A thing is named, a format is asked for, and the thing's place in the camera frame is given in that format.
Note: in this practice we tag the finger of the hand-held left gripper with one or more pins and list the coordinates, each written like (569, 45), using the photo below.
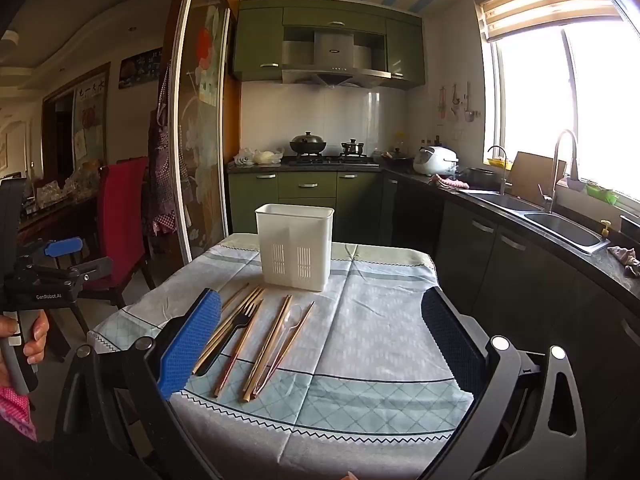
(64, 247)
(95, 269)

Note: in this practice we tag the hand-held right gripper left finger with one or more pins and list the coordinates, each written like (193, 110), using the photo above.
(192, 340)

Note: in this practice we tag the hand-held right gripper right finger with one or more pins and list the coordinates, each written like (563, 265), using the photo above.
(450, 345)

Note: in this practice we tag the row of wooden chopsticks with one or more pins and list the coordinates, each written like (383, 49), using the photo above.
(269, 345)

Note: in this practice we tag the white plastic utensil holder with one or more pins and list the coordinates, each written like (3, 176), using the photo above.
(295, 245)

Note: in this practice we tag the person's left forearm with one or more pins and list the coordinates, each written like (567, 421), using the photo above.
(15, 410)

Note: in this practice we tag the hanging kitchen utensils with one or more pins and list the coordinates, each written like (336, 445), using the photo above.
(456, 102)

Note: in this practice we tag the person's left hand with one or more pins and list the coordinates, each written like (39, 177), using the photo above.
(39, 332)

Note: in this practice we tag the black plastic fork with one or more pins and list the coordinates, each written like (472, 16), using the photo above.
(235, 332)

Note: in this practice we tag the red chair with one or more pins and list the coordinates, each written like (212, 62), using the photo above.
(122, 220)

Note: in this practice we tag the cluttered dining table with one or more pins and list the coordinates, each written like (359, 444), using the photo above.
(60, 190)

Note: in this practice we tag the dark lower cabinets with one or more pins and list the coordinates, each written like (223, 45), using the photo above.
(500, 280)

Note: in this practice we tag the blue checked tablecloth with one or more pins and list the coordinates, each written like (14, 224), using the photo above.
(360, 340)

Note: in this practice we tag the clear plastic spoon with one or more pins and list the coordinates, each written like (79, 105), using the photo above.
(292, 316)

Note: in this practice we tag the checked hanging apron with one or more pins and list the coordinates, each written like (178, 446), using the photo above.
(162, 160)

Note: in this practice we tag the black kitchen countertop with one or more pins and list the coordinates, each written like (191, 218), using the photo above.
(575, 260)

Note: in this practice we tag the pink cloth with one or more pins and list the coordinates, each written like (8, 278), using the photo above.
(450, 182)

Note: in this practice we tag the steel double sink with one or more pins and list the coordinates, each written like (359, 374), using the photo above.
(565, 225)

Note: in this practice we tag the etched glass sliding door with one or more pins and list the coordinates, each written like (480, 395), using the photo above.
(200, 135)

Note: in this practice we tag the dark metal pot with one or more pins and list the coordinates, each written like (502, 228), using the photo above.
(479, 176)

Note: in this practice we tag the small steel faucet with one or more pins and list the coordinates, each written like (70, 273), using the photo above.
(501, 170)

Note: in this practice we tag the green lower cabinets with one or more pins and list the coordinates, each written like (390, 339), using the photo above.
(305, 195)

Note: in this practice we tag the green cabinets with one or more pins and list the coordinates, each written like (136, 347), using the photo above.
(305, 195)
(257, 40)

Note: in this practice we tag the white rice cooker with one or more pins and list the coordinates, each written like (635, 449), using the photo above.
(435, 161)

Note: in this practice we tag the yellow sponge holder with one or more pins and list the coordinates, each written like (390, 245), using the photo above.
(500, 163)

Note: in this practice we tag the wooden cutting board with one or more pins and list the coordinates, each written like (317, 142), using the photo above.
(532, 175)

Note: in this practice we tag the grey dish rag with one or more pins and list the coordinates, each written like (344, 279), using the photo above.
(625, 260)

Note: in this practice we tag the white plastic bags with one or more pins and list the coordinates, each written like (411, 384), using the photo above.
(260, 156)

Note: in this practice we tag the pan with glass lid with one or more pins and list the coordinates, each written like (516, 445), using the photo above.
(397, 156)

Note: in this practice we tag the condiment bottles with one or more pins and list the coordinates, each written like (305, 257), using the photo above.
(431, 143)

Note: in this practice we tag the green plastic containers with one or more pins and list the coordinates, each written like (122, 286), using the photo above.
(602, 194)

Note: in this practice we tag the black gas stove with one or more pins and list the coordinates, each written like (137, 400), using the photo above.
(335, 161)

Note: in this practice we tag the small dark kettle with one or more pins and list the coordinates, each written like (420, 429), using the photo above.
(353, 148)

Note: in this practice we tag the tall steel faucet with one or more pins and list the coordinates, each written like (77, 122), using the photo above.
(560, 150)

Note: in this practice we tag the black wok with lid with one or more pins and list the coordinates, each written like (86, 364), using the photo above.
(307, 144)

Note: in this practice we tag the kitchen window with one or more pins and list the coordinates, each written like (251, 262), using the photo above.
(575, 100)

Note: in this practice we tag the green upper cabinets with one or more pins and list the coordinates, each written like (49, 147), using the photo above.
(257, 40)

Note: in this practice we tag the steel range hood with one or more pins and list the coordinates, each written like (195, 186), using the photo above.
(332, 57)

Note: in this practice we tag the striped window blind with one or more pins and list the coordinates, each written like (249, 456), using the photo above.
(540, 5)

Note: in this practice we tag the calligraphy wall poster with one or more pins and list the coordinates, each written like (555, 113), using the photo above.
(91, 120)

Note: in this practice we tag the dark wall poster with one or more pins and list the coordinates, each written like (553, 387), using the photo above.
(141, 67)

